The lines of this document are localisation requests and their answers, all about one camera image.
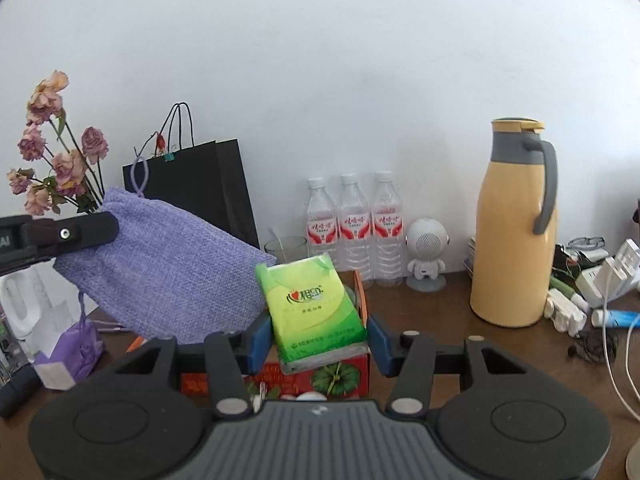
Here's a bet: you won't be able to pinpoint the white cable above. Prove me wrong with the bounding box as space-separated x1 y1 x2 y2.
600 260 640 418

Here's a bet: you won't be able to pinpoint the dried pink flowers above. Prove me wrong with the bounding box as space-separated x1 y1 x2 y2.
6 70 110 217

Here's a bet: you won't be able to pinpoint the eyeglasses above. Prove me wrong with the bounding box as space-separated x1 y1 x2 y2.
567 236 609 252

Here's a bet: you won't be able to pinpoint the clear water bottle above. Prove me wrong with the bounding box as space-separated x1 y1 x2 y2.
337 174 374 281
305 177 339 267
372 171 407 288

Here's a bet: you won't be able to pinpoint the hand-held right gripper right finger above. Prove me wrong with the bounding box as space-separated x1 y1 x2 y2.
367 315 531 418

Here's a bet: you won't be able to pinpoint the clear glass cup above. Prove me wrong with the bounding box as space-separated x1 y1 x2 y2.
263 230 307 266

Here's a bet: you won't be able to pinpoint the black paper bag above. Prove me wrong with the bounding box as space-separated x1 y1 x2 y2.
122 102 261 251

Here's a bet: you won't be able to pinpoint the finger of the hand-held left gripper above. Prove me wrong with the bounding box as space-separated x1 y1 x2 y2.
0 211 120 277

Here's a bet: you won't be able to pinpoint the blue tube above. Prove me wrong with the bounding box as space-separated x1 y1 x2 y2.
591 308 640 329

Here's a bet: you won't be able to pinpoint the green tissue pack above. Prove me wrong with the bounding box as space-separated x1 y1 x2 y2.
255 254 370 375

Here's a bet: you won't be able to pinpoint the white robot speaker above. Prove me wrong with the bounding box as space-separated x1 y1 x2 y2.
404 217 451 292

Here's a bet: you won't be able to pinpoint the red cardboard box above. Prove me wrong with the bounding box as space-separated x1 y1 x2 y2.
127 270 373 406

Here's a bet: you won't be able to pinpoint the yellow thermos jug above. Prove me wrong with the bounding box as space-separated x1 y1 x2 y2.
470 117 559 328

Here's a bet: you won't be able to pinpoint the white detergent bottle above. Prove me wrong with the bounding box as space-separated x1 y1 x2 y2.
0 264 56 361

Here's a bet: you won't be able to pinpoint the power strip with chargers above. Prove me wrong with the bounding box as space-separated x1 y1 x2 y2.
575 237 640 308

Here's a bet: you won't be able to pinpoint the purple tissue box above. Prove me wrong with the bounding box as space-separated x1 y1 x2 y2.
30 300 106 391

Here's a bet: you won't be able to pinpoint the black earphones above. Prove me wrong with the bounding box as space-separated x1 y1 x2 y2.
567 330 621 364

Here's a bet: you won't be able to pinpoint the purple drawstring pouch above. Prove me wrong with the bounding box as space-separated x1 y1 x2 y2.
52 156 278 345

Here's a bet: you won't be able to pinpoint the white power strip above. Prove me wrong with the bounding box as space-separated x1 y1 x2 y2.
545 287 588 336

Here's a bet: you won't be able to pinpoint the black handheld device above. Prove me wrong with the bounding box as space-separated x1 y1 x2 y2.
0 365 43 418

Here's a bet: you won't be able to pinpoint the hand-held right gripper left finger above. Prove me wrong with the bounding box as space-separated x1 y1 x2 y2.
112 316 275 421

